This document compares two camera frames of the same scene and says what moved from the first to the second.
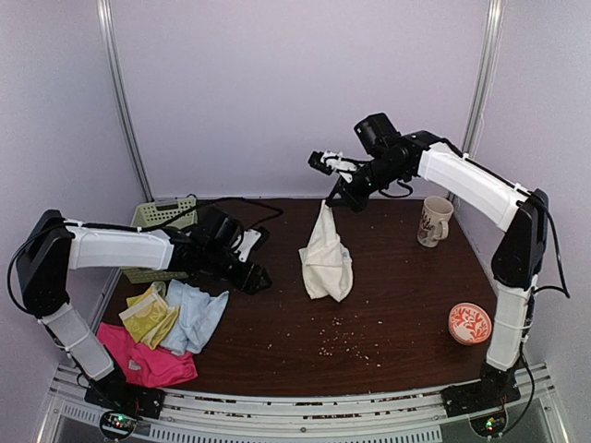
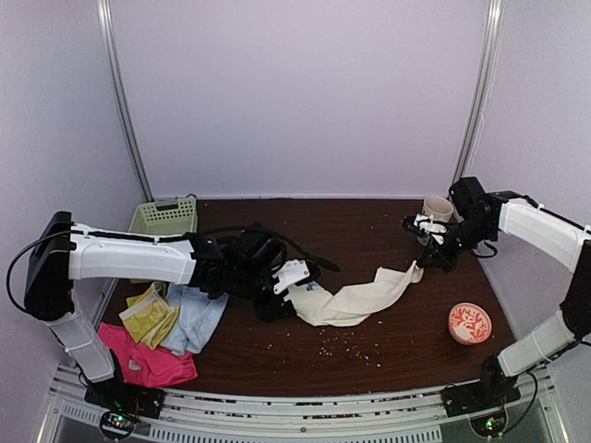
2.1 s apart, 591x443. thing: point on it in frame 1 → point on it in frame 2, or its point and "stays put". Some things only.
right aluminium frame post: x=483 y=92 stays put
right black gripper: x=356 y=200 → x=441 y=258
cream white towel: x=326 y=260 → x=319 y=306
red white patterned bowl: x=469 y=323 stays put
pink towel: x=142 y=366 stays put
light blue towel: x=198 y=314 stays put
